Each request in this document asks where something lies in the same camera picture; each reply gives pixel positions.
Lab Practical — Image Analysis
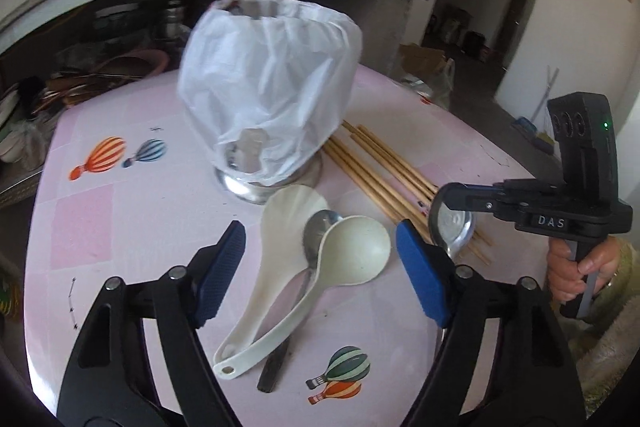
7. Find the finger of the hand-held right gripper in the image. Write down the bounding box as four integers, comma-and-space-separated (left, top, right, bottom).
439, 194, 525, 228
447, 181, 526, 195

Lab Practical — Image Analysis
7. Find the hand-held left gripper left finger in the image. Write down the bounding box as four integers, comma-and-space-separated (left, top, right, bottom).
57, 221, 247, 427

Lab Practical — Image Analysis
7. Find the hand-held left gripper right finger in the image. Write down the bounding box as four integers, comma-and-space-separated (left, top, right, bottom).
396, 219, 586, 427

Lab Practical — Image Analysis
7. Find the steel soup spoon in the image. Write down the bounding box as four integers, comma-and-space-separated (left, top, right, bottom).
428, 183, 476, 264

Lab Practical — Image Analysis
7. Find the beige plastic ladle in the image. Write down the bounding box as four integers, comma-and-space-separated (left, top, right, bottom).
212, 216, 392, 379

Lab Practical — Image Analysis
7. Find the white scalloped rice paddle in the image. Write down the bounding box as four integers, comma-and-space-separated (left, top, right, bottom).
212, 184, 331, 364

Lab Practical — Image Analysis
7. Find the perforated steel utensil holder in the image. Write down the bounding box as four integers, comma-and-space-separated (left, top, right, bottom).
215, 127, 325, 206

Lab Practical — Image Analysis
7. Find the black-handled metal spoon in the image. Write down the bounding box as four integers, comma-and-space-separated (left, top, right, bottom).
256, 209, 346, 394

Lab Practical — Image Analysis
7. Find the bundle of wooden chopsticks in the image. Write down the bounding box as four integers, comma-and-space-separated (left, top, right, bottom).
322, 121, 493, 265

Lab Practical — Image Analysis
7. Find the white plastic bag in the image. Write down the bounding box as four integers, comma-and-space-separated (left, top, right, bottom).
177, 0, 363, 186

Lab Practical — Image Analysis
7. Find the person's right hand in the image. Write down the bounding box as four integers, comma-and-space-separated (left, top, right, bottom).
546, 234, 626, 308

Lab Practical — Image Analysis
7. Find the blue dustpan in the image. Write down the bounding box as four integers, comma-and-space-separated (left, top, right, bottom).
510, 117, 539, 140

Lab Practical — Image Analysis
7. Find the white broom pole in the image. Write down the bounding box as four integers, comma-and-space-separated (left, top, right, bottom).
530, 66, 559, 124

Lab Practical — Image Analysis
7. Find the black case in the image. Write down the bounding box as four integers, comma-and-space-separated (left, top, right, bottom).
463, 32, 487, 56

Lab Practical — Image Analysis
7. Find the cardboard box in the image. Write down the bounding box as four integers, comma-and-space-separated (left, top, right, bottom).
397, 43, 448, 80

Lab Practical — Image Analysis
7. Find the concrete pillar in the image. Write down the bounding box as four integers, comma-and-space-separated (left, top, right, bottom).
367, 0, 412, 75

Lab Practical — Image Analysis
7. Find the fuzzy beige robe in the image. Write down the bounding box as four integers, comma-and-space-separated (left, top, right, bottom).
570, 307, 640, 413

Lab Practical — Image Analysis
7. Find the pink plastic basin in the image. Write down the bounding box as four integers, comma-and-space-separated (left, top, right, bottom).
92, 48, 171, 82

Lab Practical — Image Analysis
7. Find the steel pot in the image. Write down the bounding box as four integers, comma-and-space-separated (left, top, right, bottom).
157, 1, 190, 52

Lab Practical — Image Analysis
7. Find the handled clear plastic bag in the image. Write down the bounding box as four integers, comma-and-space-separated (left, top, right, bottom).
400, 59, 457, 108

